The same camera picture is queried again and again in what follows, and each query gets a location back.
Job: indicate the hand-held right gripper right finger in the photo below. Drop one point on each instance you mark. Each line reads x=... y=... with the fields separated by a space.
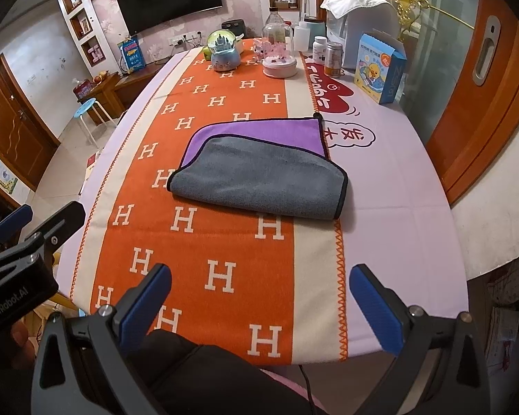
x=374 y=311

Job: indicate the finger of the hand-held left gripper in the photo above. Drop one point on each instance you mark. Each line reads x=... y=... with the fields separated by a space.
x=11 y=222
x=62 y=224

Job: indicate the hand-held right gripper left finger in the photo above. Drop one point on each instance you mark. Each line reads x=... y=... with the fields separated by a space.
x=149 y=300

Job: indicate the purple and grey towel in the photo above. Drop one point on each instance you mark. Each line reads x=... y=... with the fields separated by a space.
x=259 y=181

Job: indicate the person's left hand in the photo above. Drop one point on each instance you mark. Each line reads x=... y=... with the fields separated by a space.
x=21 y=348

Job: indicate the orange patterned blanket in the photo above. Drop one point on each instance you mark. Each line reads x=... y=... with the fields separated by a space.
x=225 y=246

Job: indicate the brown wooden door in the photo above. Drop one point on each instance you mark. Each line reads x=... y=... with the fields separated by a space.
x=13 y=125

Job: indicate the pink printed tablecloth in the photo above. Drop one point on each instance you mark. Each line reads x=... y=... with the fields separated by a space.
x=393 y=207

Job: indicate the blue round stool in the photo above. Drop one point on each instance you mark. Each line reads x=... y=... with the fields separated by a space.
x=88 y=108

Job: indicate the red box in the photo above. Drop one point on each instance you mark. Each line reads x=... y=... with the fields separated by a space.
x=84 y=88

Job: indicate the wooden low cabinet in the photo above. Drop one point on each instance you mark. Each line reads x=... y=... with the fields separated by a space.
x=121 y=90

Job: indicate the blue printed package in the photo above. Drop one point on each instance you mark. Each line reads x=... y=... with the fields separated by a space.
x=132 y=56

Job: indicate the orange wooden sliding door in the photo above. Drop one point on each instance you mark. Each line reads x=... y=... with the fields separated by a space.
x=493 y=138

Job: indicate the blue castle snow globe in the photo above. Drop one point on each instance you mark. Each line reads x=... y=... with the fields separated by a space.
x=225 y=52

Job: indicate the blue cartoon carton box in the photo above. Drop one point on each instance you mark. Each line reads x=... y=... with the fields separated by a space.
x=378 y=73

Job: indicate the black flat television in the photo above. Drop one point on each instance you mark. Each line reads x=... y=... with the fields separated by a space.
x=168 y=0

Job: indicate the black small speaker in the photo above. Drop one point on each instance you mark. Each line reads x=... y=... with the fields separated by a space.
x=233 y=29

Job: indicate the pink round box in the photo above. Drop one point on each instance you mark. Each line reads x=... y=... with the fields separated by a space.
x=280 y=68

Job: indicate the white pill bottle blue cap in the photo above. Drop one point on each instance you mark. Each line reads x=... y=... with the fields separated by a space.
x=320 y=49

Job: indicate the white water dispenser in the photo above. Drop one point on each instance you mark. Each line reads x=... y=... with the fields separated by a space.
x=367 y=39

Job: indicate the white plastic bottle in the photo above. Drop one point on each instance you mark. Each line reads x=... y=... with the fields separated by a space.
x=303 y=36

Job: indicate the glass dome with pink flowers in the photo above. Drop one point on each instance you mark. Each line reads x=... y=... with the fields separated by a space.
x=277 y=39

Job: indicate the teal lidded jar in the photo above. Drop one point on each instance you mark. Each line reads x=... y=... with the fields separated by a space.
x=315 y=26

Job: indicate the glass bottle with black cap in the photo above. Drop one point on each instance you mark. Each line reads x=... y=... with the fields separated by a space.
x=277 y=16

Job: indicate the white cloth cover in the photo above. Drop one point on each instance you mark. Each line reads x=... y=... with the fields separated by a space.
x=350 y=2

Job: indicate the white wall shelf unit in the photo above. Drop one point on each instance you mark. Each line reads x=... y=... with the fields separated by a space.
x=84 y=21

